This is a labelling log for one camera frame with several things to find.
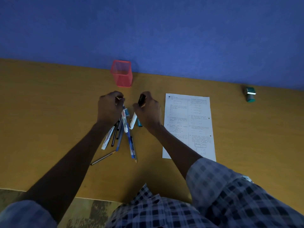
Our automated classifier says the person's right hand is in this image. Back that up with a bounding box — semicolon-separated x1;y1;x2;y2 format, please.
132;91;162;134

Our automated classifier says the person's left hand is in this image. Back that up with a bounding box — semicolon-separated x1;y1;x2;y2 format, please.
96;91;125;128

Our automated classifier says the person's left forearm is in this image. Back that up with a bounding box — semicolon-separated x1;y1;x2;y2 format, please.
22;121;117;223

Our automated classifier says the person's right forearm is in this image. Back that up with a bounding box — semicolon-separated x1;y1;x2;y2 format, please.
145;124;204;180

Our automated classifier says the pink mesh pen holder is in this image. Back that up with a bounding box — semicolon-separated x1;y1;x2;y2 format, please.
110;60;133;88

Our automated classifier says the pile of pens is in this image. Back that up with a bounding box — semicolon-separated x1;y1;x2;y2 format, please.
101;105;144;164

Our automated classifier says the printed white paper sheet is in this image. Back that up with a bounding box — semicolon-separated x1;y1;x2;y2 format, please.
162;93;217;162

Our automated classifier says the dark striped pencil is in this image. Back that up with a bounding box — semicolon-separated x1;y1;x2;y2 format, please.
90;151;116;166

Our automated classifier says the blue checked shirt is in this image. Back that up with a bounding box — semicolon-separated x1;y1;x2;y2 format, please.
0;157;304;228

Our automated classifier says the green and silver stamp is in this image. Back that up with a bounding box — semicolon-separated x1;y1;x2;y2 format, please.
244;87;257;103

